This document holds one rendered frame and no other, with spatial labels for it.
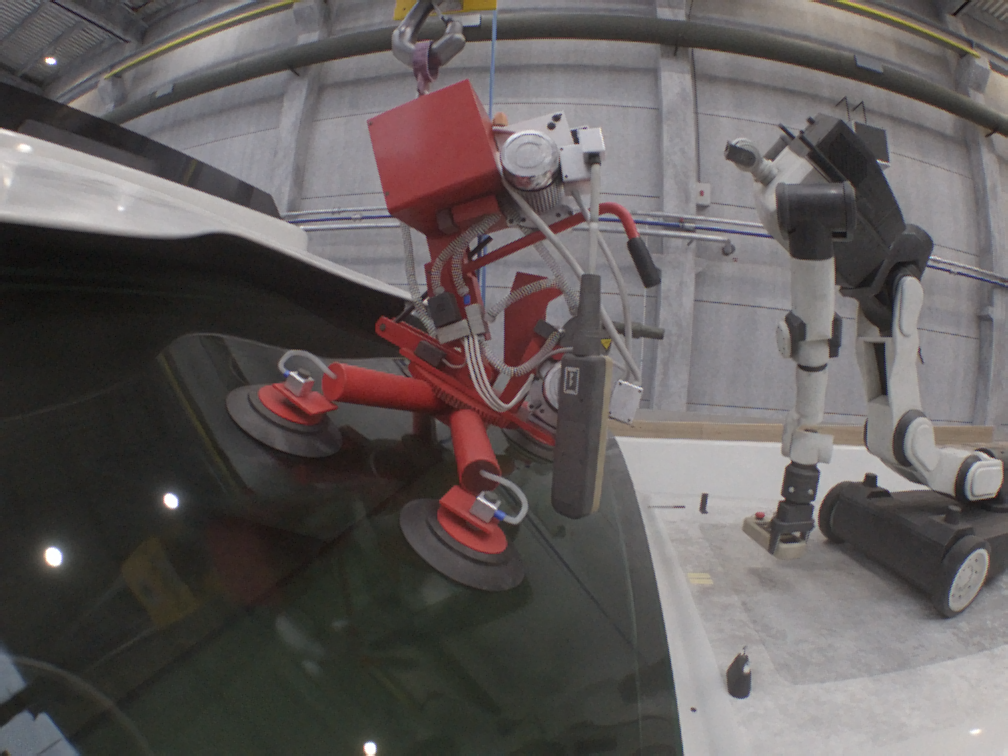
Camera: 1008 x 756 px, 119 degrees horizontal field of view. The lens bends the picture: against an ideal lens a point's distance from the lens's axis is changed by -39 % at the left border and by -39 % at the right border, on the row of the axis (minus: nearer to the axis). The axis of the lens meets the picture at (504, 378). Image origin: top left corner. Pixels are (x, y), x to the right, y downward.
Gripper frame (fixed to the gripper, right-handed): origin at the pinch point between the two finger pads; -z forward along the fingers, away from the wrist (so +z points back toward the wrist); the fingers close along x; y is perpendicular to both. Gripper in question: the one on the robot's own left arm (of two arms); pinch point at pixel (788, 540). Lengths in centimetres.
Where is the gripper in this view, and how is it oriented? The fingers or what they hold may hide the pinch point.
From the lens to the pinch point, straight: 124.1
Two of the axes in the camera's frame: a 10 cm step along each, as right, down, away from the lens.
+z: 0.6, -9.9, -0.8
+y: -0.2, -0.9, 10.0
